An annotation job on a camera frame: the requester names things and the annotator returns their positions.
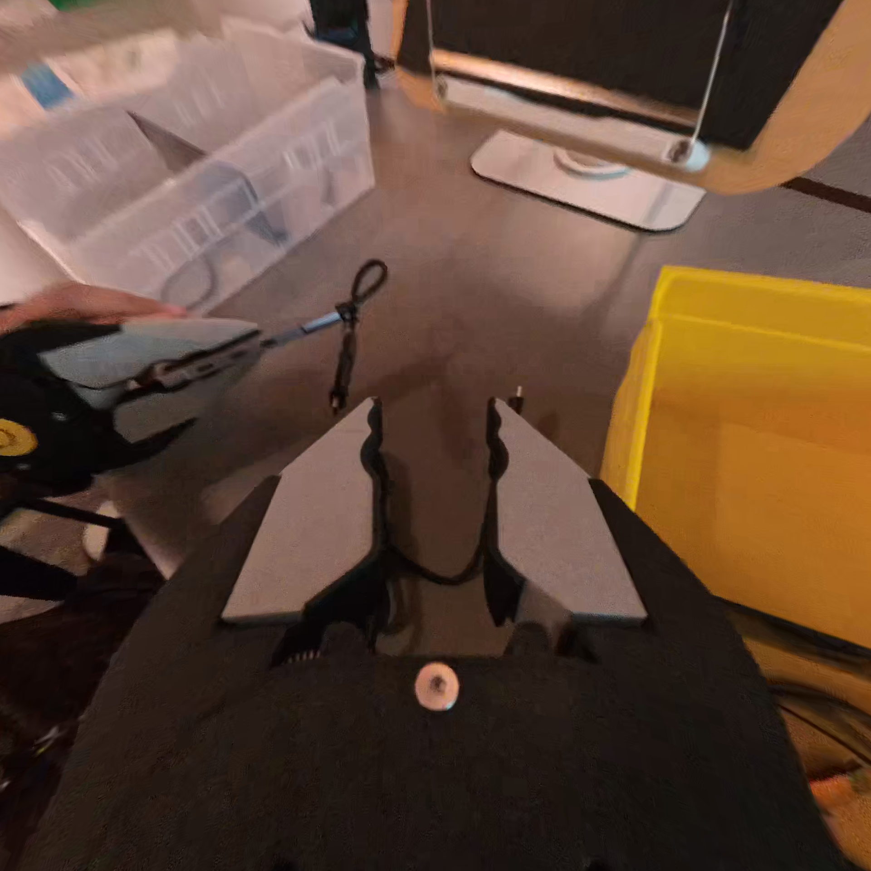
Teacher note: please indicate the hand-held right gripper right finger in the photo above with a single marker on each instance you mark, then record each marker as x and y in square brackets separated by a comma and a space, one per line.
[558, 537]

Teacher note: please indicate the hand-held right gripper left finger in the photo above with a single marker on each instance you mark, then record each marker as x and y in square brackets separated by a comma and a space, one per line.
[313, 524]

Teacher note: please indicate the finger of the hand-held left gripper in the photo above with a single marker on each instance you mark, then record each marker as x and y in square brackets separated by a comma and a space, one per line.
[177, 408]
[156, 343]

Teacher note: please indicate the dark grey usb hub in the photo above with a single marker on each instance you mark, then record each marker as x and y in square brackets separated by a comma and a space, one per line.
[204, 369]

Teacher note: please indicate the grey adapter plug with tether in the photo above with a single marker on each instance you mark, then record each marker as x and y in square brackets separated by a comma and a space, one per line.
[309, 327]

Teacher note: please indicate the person's left hand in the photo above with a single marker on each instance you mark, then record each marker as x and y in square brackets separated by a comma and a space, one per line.
[88, 303]

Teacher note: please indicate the yellow plastic bin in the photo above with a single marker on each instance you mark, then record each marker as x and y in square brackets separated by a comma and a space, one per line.
[748, 442]

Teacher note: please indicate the black wood-edged panel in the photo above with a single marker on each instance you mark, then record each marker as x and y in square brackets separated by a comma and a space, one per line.
[578, 41]

